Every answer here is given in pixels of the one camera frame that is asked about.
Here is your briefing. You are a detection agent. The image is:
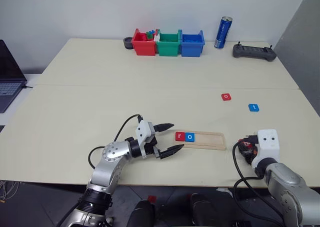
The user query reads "grey handheld remote controller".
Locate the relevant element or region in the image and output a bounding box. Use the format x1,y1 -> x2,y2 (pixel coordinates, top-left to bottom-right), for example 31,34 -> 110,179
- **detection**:
232,41 -> 278,62

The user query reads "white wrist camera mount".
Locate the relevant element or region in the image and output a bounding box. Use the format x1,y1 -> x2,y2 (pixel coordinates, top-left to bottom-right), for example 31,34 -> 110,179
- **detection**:
251,128 -> 280,169
134,120 -> 157,159

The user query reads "thin white cable bundle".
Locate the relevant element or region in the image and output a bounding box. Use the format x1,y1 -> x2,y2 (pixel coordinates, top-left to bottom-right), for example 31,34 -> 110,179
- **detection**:
0,180 -> 20,204

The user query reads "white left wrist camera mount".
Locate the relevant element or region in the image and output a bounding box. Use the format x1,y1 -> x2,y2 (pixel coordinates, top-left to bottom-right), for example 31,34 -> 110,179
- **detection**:
134,120 -> 157,159

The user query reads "green plastic storage bin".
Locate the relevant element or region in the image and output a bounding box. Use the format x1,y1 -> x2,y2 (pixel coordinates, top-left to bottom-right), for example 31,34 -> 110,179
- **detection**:
155,29 -> 182,57

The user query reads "red plastic storage bin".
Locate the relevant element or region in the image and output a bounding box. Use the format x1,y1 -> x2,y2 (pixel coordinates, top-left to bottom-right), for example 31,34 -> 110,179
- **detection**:
131,28 -> 158,56

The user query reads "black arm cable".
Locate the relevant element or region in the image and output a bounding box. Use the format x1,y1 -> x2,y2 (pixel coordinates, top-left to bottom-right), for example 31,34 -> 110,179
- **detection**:
232,135 -> 286,224
87,114 -> 144,170

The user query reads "long wooden letter tray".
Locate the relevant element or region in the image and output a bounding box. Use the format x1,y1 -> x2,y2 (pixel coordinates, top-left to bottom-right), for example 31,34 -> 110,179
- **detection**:
172,129 -> 227,152

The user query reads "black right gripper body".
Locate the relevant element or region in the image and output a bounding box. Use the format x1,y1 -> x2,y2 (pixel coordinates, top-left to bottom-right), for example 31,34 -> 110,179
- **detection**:
246,136 -> 259,166

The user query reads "blue drink can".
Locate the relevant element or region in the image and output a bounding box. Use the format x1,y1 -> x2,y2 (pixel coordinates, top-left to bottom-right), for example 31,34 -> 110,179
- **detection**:
213,16 -> 234,50

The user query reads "dark open laptop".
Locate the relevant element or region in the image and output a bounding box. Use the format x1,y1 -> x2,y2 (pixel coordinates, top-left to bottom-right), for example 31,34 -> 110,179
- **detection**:
0,39 -> 28,114

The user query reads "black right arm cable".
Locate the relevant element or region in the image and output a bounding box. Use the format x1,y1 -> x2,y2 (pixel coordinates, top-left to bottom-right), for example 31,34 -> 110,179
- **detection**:
232,135 -> 286,224

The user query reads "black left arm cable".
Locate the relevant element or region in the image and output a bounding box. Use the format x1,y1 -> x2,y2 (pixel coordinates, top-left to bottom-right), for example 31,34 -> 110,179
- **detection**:
87,114 -> 144,170

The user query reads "black round cup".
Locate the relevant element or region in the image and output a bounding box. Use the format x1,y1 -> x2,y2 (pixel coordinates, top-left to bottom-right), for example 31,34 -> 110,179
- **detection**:
123,36 -> 135,50

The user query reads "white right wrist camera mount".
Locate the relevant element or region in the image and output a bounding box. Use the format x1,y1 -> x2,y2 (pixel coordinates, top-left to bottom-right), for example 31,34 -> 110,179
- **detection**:
251,128 -> 280,169

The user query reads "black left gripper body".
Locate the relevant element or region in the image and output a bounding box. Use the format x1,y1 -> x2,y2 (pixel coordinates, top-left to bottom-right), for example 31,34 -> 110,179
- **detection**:
144,134 -> 161,160

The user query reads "dark rounded shape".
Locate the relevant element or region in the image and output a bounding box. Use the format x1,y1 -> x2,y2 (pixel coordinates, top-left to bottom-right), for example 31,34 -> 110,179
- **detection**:
127,199 -> 157,227
189,193 -> 219,227

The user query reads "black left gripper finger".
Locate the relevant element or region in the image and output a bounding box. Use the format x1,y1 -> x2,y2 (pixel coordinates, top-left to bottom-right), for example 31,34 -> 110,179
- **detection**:
152,122 -> 175,133
156,143 -> 185,160

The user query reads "blue plastic storage bin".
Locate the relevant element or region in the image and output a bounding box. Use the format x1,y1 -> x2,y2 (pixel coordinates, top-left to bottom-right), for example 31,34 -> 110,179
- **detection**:
180,29 -> 206,58

